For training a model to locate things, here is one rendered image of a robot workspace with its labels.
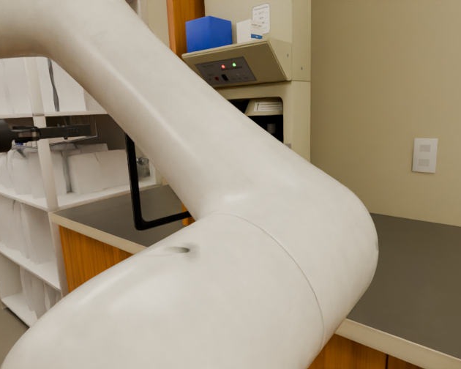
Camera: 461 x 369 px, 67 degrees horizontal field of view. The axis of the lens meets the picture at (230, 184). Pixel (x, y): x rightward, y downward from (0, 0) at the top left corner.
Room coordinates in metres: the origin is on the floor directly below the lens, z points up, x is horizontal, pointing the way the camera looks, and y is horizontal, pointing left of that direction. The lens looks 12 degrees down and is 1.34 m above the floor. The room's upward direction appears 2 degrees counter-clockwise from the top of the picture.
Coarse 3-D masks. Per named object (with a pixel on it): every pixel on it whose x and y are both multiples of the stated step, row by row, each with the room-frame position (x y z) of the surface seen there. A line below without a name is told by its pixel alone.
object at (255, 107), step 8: (248, 104) 1.17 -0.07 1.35; (256, 104) 1.12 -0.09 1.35; (264, 104) 1.11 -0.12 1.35; (272, 104) 1.10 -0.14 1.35; (280, 104) 1.11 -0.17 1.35; (248, 112) 1.14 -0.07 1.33; (256, 112) 1.11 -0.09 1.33; (264, 112) 1.10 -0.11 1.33; (272, 112) 1.09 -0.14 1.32; (280, 112) 1.09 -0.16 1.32
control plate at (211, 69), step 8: (200, 64) 1.11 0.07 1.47; (208, 64) 1.10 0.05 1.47; (216, 64) 1.08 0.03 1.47; (224, 64) 1.06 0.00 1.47; (232, 64) 1.05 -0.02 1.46; (240, 64) 1.03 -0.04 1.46; (200, 72) 1.14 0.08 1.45; (208, 72) 1.12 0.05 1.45; (216, 72) 1.11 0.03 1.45; (224, 72) 1.09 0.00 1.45; (232, 72) 1.07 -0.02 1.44; (240, 72) 1.06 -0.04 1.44; (248, 72) 1.04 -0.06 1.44; (208, 80) 1.15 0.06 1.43; (232, 80) 1.10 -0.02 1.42; (240, 80) 1.08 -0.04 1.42; (248, 80) 1.06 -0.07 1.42; (256, 80) 1.05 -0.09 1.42
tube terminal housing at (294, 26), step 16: (208, 0) 1.21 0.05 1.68; (224, 0) 1.16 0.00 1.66; (240, 0) 1.12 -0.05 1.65; (256, 0) 1.09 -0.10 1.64; (272, 0) 1.05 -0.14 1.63; (288, 0) 1.02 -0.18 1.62; (304, 0) 1.06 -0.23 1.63; (224, 16) 1.17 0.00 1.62; (240, 16) 1.12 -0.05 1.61; (272, 16) 1.05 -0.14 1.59; (288, 16) 1.02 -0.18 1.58; (304, 16) 1.07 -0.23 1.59; (272, 32) 1.05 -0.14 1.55; (288, 32) 1.02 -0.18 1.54; (304, 32) 1.07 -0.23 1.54; (304, 48) 1.07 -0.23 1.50; (304, 64) 1.07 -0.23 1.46; (304, 80) 1.07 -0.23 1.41; (224, 96) 1.17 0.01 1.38; (240, 96) 1.13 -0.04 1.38; (256, 96) 1.09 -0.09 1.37; (272, 96) 1.05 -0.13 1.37; (288, 96) 1.02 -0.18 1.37; (304, 96) 1.07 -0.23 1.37; (288, 112) 1.02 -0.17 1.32; (304, 112) 1.07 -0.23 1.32; (288, 128) 1.02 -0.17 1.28; (304, 128) 1.07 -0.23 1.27; (304, 144) 1.07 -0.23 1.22
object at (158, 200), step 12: (144, 156) 1.03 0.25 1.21; (144, 180) 1.02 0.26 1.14; (156, 180) 1.05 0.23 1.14; (144, 192) 1.02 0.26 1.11; (156, 192) 1.05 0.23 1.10; (168, 192) 1.08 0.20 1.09; (132, 204) 1.00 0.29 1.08; (144, 204) 1.02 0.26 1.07; (156, 204) 1.04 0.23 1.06; (168, 204) 1.07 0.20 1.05; (180, 204) 1.10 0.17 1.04; (144, 216) 1.02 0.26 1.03; (156, 216) 1.04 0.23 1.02
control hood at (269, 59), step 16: (224, 48) 1.02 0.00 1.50; (240, 48) 0.99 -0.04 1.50; (256, 48) 0.96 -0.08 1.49; (272, 48) 0.94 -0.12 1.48; (288, 48) 1.00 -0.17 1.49; (192, 64) 1.13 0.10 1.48; (256, 64) 1.00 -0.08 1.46; (272, 64) 0.97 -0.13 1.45; (288, 64) 1.00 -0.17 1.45; (272, 80) 1.02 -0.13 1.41; (288, 80) 1.00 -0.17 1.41
